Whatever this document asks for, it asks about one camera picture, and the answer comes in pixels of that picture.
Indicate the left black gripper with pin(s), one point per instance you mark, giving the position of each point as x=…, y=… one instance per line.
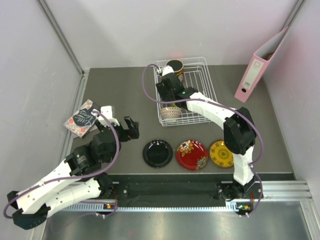
x=134, y=132

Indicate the red floral plate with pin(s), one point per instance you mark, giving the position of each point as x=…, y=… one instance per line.
x=192, y=155

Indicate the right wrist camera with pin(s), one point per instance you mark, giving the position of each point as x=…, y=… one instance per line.
x=162, y=71

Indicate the yellow brown plate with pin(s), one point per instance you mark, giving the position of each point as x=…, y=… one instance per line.
x=221, y=155

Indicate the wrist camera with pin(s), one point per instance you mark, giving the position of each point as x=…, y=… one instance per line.
x=162, y=71
x=107, y=112

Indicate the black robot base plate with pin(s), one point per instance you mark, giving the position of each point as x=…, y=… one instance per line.
x=176, y=190

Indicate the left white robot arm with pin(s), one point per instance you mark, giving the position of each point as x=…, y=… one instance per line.
x=79, y=177

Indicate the pink ring binder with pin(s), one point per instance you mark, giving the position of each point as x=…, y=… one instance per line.
x=258, y=64

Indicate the floral cover book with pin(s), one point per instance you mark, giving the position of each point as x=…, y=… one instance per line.
x=83, y=120

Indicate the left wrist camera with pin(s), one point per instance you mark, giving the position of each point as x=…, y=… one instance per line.
x=107, y=112

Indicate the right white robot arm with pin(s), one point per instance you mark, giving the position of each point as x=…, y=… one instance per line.
x=238, y=134

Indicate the white wire dish rack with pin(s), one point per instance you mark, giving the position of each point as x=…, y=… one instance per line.
x=196, y=75

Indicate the black floral mug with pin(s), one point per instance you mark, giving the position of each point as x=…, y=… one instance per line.
x=178, y=68

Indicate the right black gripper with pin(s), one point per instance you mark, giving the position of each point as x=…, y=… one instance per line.
x=162, y=90

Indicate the black plate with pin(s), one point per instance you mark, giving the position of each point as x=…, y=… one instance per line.
x=157, y=153

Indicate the patterned ceramic bowl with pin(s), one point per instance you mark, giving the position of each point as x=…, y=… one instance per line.
x=170, y=112

